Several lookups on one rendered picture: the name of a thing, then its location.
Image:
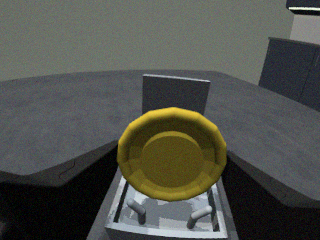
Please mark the yellow round plate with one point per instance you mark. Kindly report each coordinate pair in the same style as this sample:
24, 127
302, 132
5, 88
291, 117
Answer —
171, 154

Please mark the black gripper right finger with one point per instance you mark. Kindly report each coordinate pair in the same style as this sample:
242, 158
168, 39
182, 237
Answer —
265, 209

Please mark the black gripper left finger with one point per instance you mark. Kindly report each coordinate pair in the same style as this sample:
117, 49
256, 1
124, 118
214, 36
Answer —
59, 203

